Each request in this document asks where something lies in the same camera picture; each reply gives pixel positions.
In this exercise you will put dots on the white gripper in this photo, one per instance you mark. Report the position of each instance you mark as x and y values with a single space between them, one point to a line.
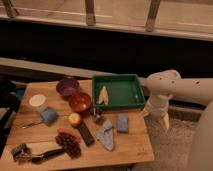
157 106

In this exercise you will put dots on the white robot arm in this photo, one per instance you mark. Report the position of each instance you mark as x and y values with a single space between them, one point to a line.
165 85

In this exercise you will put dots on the red bowl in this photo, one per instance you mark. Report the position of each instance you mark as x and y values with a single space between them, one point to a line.
80 102

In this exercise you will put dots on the purple bowl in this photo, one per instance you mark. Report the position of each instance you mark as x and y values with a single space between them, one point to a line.
67 86

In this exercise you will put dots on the small blue sponge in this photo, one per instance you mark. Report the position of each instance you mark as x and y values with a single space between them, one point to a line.
122 123

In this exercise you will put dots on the green plastic tray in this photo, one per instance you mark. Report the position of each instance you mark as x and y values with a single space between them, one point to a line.
124 91

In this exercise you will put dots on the blue grey cloth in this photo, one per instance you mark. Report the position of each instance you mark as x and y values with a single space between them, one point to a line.
105 135

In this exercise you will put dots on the yellow banana piece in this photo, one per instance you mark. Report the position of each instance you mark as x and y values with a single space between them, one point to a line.
103 96

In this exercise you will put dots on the black rectangular block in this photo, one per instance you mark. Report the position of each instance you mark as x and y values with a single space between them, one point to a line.
86 134

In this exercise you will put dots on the yellow red apple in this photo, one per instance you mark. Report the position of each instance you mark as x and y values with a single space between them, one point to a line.
74 119

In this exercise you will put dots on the red chili pepper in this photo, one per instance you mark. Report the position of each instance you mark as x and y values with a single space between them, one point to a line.
68 132

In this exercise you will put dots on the dark grape bunch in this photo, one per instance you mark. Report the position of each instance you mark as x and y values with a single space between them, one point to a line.
69 144

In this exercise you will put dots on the metal spoon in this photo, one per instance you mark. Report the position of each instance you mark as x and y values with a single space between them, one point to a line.
32 124

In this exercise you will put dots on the white round lid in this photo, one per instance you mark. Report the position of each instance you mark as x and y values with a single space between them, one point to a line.
37 100

